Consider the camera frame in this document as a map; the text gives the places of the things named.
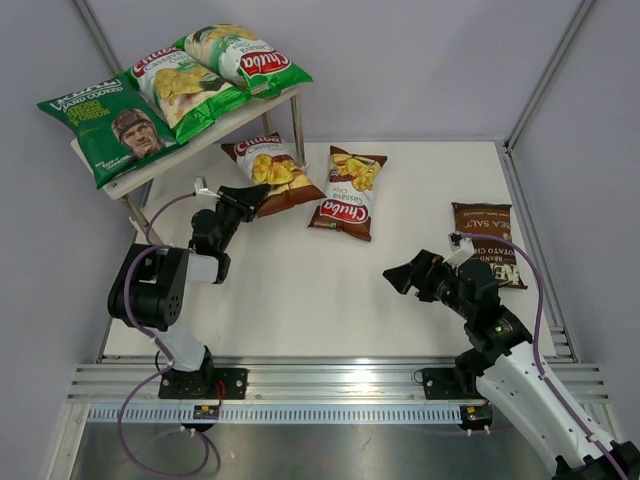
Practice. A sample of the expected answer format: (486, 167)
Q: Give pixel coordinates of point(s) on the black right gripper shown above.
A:
(420, 272)

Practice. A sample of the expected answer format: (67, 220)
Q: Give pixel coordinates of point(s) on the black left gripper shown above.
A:
(253, 198)

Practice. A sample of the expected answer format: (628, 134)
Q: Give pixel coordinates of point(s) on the brown Chuba barbecue chips bag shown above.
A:
(265, 160)

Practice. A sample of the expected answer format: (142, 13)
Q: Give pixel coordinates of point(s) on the green Chuba chips bag small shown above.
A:
(191, 97)

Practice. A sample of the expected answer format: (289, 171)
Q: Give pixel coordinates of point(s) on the green Chuba chips bag large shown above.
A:
(243, 59)

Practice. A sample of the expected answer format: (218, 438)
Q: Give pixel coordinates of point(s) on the green Real hand cooked bag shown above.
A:
(116, 130)

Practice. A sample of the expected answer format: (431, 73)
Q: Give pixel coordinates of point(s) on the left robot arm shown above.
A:
(148, 291)

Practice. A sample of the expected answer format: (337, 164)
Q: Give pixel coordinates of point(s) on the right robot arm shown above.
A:
(504, 367)

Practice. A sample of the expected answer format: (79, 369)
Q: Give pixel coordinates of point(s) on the white two-tier wooden shelf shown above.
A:
(122, 187)

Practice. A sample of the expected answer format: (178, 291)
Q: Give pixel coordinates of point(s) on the brown Kettle sea salt bag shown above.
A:
(493, 220)

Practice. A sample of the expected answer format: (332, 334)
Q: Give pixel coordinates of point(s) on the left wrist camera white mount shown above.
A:
(201, 188)

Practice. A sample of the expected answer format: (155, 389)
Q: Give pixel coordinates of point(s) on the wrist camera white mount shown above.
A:
(201, 188)
(462, 249)

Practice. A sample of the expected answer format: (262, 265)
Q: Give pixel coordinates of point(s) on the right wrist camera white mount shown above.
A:
(462, 249)

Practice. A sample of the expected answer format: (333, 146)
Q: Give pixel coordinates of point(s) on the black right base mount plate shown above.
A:
(448, 383)

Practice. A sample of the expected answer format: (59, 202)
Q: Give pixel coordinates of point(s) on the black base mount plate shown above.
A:
(225, 383)
(448, 383)

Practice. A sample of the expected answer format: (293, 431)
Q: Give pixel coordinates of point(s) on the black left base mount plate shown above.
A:
(225, 383)

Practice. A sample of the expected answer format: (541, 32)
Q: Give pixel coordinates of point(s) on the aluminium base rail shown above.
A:
(277, 380)

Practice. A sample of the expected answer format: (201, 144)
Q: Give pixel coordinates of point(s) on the left aluminium frame post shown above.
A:
(98, 38)

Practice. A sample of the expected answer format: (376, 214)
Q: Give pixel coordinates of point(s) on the aluminium frame post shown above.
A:
(551, 69)
(98, 38)

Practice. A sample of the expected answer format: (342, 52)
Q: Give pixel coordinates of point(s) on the white slotted cable duct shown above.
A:
(278, 414)

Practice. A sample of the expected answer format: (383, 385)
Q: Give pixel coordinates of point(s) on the right aluminium frame post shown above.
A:
(551, 69)

